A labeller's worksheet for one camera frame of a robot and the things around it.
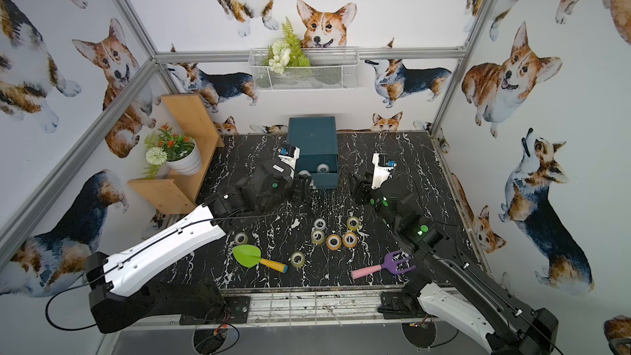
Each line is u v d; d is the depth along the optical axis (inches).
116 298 15.3
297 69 33.0
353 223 36.4
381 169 23.9
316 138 35.5
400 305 28.9
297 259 33.0
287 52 30.8
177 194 32.7
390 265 32.4
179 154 36.9
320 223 36.4
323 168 34.7
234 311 28.9
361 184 24.2
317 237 34.8
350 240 34.6
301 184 23.9
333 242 34.6
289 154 23.2
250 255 33.0
